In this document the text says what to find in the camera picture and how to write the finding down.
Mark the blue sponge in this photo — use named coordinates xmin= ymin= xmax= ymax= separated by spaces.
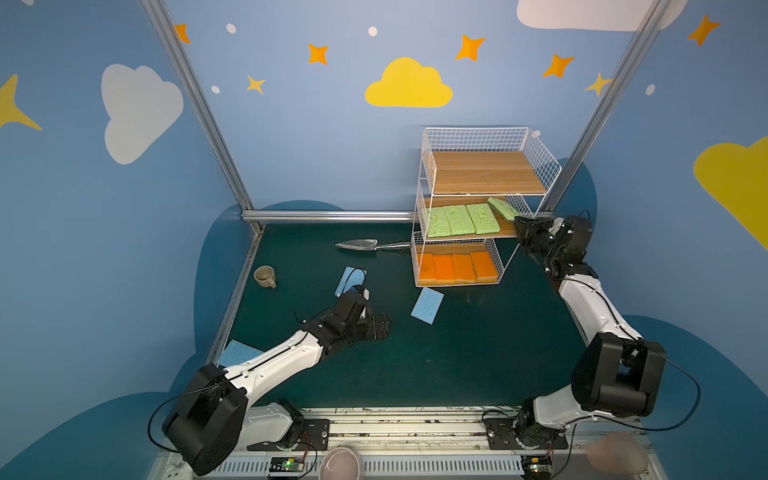
xmin=411 ymin=287 xmax=444 ymax=325
xmin=217 ymin=340 xmax=263 ymax=368
xmin=335 ymin=266 xmax=367 ymax=297

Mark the green sponge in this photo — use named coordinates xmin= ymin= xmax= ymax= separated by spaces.
xmin=427 ymin=207 xmax=452 ymax=238
xmin=487 ymin=197 xmax=520 ymax=222
xmin=466 ymin=203 xmax=501 ymax=235
xmin=444 ymin=205 xmax=476 ymax=236

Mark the white wire wooden shelf rack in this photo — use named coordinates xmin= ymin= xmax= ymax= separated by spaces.
xmin=410 ymin=126 xmax=562 ymax=288

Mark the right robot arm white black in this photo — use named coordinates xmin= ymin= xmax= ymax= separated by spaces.
xmin=514 ymin=216 xmax=674 ymax=436

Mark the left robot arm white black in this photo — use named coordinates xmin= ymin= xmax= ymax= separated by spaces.
xmin=162 ymin=285 xmax=393 ymax=479

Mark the silver metal scoop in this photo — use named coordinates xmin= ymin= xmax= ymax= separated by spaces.
xmin=335 ymin=239 xmax=411 ymax=252

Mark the beige ceramic mug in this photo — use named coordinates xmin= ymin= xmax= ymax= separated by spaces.
xmin=253 ymin=265 xmax=277 ymax=289

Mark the pink bowl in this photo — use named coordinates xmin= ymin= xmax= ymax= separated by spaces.
xmin=318 ymin=447 xmax=364 ymax=480

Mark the left green circuit board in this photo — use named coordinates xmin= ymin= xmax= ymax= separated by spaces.
xmin=268 ymin=456 xmax=305 ymax=478

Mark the green circuit board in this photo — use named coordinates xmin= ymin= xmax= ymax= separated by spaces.
xmin=521 ymin=456 xmax=553 ymax=480
xmin=268 ymin=456 xmax=305 ymax=478

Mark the right green circuit board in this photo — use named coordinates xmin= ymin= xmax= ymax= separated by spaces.
xmin=521 ymin=456 xmax=553 ymax=480

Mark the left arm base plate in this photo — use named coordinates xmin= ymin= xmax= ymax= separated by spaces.
xmin=246 ymin=418 xmax=330 ymax=452

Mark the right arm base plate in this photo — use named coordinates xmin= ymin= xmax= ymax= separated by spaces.
xmin=481 ymin=417 xmax=569 ymax=450

